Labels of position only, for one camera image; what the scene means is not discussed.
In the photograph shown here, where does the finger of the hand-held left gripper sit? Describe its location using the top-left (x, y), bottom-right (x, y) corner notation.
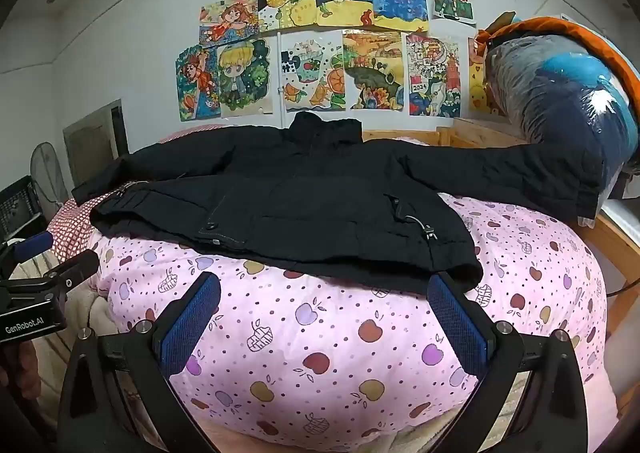
top-left (0, 231), bottom-right (55, 260)
top-left (44, 249), bottom-right (101, 287)

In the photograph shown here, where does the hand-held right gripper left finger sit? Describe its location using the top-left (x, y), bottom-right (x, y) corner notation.
top-left (57, 270), bottom-right (223, 453)

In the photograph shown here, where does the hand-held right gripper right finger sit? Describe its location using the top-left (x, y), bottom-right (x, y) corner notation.
top-left (427, 272), bottom-right (591, 453)

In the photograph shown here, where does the black jacket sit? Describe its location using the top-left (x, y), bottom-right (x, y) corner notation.
top-left (71, 112), bottom-right (603, 296)

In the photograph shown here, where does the black plastic crate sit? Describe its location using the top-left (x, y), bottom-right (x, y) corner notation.
top-left (0, 176), bottom-right (48, 246)

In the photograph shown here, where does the standing fan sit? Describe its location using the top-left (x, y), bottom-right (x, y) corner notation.
top-left (30, 142), bottom-right (69, 219)

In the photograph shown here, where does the pink apple-print blanket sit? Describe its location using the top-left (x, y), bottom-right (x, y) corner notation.
top-left (92, 193), bottom-right (608, 453)

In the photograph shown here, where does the swimming girl drawing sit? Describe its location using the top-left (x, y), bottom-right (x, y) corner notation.
top-left (175, 46), bottom-right (222, 122)

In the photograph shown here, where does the yellow chick drawing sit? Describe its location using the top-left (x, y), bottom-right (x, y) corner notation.
top-left (467, 37), bottom-right (507, 117)

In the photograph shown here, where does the blond boy drawing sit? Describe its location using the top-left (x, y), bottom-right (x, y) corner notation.
top-left (215, 37), bottom-right (274, 117)

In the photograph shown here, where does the city buildings drawing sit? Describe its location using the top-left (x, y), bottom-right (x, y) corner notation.
top-left (406, 33), bottom-right (462, 117)

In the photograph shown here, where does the plastic-wrapped bedding bundle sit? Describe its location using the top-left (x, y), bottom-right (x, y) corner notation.
top-left (487, 32), bottom-right (640, 229)

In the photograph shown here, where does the turtle drawing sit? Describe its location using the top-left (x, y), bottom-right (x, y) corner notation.
top-left (279, 30), bottom-right (347, 112)

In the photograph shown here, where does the orange landscape drawing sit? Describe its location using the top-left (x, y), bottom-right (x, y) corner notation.
top-left (342, 30), bottom-right (406, 110)

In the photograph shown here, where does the orange-haired girl drawing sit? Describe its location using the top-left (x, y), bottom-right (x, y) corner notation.
top-left (199, 0), bottom-right (261, 45)

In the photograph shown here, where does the brown cardboard piece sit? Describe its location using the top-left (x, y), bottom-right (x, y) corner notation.
top-left (485, 12), bottom-right (517, 37)

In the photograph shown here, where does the orange cloth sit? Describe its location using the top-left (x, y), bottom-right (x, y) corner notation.
top-left (474, 16), bottom-right (640, 104)

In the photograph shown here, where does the black cable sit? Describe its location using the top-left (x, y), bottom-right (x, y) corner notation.
top-left (606, 278), bottom-right (640, 297)

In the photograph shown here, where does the wooden bed frame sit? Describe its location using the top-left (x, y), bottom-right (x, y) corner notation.
top-left (362, 118), bottom-right (640, 414)

